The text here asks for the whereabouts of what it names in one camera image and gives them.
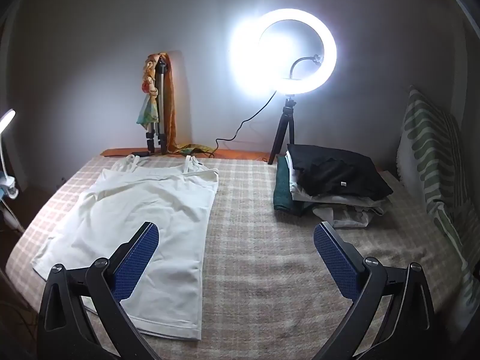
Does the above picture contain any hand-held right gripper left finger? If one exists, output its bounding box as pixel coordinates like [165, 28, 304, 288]
[37, 222, 160, 360]

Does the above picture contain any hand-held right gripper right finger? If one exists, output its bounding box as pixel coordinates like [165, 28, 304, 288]
[313, 221, 437, 360]

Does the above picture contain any white tank top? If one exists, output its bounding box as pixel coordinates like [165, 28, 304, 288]
[32, 154, 220, 343]

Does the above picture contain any light grey folded garment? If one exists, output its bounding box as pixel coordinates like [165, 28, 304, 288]
[313, 203, 384, 229]

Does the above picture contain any pink plaid blanket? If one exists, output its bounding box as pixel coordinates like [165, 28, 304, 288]
[5, 155, 466, 360]

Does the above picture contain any white folded garment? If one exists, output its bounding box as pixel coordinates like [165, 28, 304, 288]
[285, 150, 392, 208]

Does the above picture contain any black folded garment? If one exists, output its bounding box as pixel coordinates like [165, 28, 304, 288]
[287, 143, 394, 199]

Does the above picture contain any green folded garment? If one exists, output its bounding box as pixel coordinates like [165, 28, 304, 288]
[273, 155, 312, 216]

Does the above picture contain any small black tripod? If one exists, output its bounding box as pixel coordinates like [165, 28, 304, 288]
[267, 95, 299, 166]

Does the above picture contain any green striped pillow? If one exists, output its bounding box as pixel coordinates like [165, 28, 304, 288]
[397, 85, 480, 331]

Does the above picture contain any orange cloth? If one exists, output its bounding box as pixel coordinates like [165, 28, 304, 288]
[161, 53, 212, 155]

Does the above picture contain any silver folded tripod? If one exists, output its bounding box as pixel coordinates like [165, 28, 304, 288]
[144, 56, 169, 155]

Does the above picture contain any colourful patterned scarf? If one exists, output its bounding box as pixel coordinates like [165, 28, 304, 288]
[136, 53, 166, 127]

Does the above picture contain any white clip lamp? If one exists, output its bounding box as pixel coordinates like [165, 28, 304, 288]
[0, 109, 19, 200]

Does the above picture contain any black gooseneck phone holder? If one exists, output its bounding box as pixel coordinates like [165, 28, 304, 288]
[289, 54, 324, 81]

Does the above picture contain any wooden bed frame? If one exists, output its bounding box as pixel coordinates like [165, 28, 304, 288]
[100, 148, 278, 164]

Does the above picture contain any black power cable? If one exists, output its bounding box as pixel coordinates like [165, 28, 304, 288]
[204, 90, 280, 158]

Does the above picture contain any white ring light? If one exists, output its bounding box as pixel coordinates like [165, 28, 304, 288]
[229, 7, 338, 96]

